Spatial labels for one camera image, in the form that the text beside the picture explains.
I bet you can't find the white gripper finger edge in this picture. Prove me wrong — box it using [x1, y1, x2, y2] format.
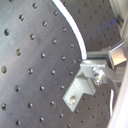
[107, 68, 128, 128]

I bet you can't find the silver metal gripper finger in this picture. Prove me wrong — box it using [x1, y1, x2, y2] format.
[87, 40, 128, 82]

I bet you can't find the white cable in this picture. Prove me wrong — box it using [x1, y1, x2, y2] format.
[52, 0, 89, 61]

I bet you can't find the black perforated breadboard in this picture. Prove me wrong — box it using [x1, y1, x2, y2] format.
[0, 0, 125, 128]

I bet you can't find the metal angle bracket clip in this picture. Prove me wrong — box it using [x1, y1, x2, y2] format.
[63, 63, 104, 112]

